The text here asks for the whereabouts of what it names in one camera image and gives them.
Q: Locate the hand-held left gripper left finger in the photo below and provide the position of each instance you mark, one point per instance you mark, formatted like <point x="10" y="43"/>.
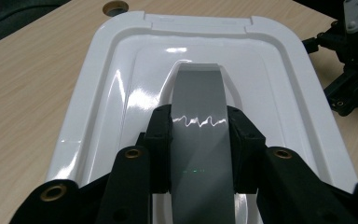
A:
<point x="160" y="149"/>

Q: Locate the white plastic tray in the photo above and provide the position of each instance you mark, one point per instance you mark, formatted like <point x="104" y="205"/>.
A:
<point x="276" y="102"/>

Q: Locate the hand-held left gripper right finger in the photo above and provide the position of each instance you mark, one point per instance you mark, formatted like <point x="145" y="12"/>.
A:
<point x="245" y="149"/>

